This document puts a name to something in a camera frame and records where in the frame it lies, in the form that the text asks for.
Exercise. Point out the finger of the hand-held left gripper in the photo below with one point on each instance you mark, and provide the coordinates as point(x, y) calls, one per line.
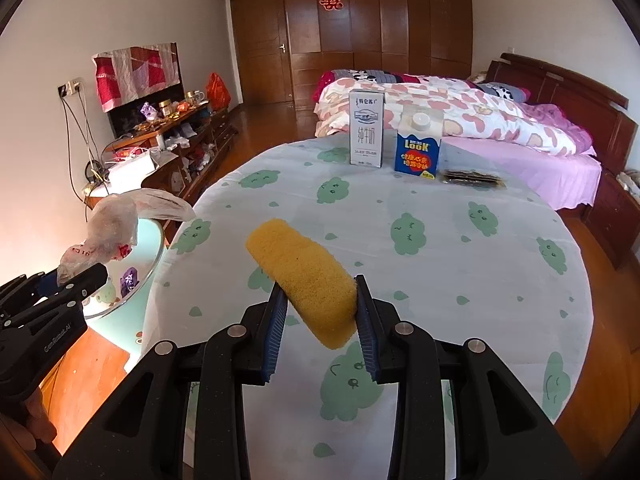
point(47, 282)
point(87, 277)

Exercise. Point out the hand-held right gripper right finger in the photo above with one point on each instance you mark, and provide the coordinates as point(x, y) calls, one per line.
point(366, 340)

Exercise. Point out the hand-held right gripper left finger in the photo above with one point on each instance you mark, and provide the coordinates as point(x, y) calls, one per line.
point(276, 340)

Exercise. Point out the clear plastic bag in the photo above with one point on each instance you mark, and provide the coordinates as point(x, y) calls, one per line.
point(110, 230)

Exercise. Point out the round metal basin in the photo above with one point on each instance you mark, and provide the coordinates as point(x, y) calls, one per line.
point(145, 260)

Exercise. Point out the yellow sponge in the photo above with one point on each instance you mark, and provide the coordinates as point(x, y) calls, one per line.
point(305, 275)

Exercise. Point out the person's left hand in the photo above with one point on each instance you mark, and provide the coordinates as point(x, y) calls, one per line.
point(40, 417)

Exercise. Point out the purple crumpled wrapper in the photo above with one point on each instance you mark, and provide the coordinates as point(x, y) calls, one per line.
point(129, 280)

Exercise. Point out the white tablecloth green cloud print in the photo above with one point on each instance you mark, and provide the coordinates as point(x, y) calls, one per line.
point(450, 310)

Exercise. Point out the white box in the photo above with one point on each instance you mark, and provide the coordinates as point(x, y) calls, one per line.
point(130, 170)

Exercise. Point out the wooden television cabinet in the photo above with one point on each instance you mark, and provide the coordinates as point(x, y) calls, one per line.
point(160, 175)

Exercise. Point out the black television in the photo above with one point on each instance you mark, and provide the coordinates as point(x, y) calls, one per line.
point(125, 117)

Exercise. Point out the purple gift bag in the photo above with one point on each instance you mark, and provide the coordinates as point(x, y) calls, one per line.
point(148, 111)

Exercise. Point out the gold jar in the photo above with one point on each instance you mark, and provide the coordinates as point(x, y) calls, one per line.
point(165, 107)

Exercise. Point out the blue drink carton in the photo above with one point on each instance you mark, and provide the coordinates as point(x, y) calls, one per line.
point(416, 157)

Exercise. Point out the dark snack packet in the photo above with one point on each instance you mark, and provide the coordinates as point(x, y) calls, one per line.
point(472, 179)

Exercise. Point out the red and pink cover cloth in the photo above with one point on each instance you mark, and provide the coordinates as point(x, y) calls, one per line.
point(135, 75)

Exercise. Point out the white milk carton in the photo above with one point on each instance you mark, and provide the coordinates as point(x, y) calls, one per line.
point(366, 130)

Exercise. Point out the white mug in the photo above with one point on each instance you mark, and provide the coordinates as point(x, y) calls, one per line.
point(199, 96)

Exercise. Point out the orange-red plastic bag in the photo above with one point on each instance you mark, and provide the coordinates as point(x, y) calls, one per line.
point(218, 92)

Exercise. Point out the pink bed sheet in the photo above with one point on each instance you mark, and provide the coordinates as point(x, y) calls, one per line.
point(540, 175)

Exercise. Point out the patchwork cow print quilt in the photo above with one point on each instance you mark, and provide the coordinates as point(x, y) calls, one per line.
point(390, 77)

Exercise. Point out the dark wooden nightstand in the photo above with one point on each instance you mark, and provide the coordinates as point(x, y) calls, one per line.
point(610, 220)

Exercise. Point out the brown wooden door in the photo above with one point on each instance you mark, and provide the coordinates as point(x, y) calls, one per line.
point(260, 50)

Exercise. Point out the grey crumpled cloth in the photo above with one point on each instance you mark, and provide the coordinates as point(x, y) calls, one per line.
point(631, 177)

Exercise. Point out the dark wooden bed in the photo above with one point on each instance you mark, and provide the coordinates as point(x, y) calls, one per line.
point(565, 90)

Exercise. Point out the brown wooden wardrobe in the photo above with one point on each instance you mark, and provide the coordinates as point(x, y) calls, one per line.
point(390, 20)

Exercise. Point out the wall socket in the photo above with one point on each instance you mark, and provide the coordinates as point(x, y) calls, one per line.
point(70, 87)

